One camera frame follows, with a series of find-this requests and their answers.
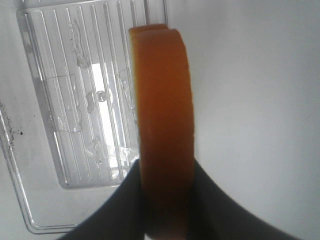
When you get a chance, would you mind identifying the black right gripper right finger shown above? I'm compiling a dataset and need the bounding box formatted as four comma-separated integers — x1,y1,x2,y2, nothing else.
186,161,295,240

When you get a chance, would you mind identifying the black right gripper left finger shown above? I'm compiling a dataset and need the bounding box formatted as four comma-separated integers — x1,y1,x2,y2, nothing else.
60,159,145,240

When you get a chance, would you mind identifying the toast bread slice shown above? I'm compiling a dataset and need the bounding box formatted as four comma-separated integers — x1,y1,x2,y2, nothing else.
129,24,195,240

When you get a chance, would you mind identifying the right clear plastic tray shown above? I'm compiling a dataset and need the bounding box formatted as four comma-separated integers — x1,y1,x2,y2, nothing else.
0,0,168,235

